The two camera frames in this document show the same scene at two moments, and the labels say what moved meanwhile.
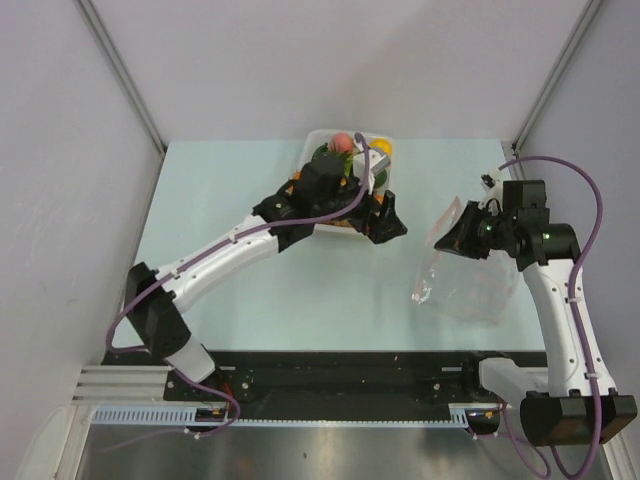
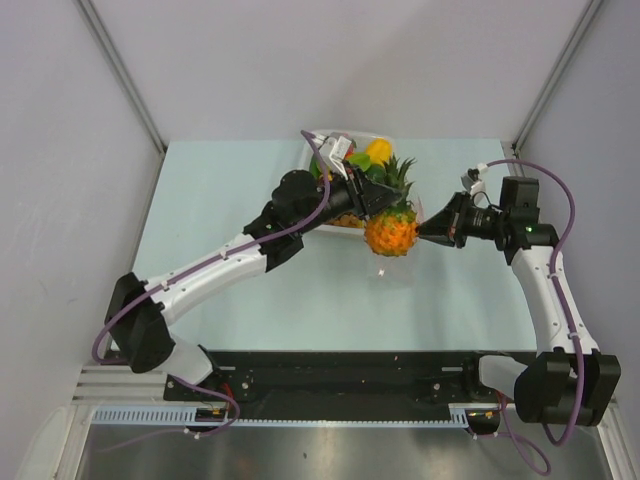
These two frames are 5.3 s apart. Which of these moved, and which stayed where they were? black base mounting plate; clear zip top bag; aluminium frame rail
Moved: clear zip top bag
Stayed: black base mounting plate; aluminium frame rail
